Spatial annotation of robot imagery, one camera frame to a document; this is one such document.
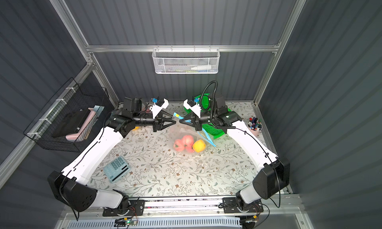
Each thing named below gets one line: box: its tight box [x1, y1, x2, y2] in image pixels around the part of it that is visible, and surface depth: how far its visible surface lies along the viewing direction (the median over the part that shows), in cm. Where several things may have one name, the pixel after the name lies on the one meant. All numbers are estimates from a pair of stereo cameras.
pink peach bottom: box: [185, 145, 195, 154], surface depth 88 cm
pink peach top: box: [182, 134, 195, 148], surface depth 84 cm
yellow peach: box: [192, 139, 207, 153], surface depth 82 cm
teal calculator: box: [103, 155, 131, 184], surface depth 85 cm
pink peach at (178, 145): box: [173, 138, 185, 152], surface depth 87 cm
